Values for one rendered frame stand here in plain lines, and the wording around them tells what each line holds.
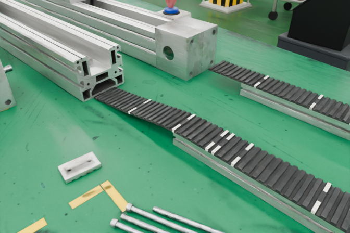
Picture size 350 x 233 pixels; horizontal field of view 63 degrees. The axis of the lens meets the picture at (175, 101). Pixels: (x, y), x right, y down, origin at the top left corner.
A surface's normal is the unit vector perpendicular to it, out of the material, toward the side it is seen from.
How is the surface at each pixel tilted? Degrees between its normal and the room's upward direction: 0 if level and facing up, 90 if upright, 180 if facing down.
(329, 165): 0
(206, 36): 90
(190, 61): 90
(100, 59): 90
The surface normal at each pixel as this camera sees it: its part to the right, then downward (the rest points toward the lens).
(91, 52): -0.68, 0.41
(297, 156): 0.00, -0.83
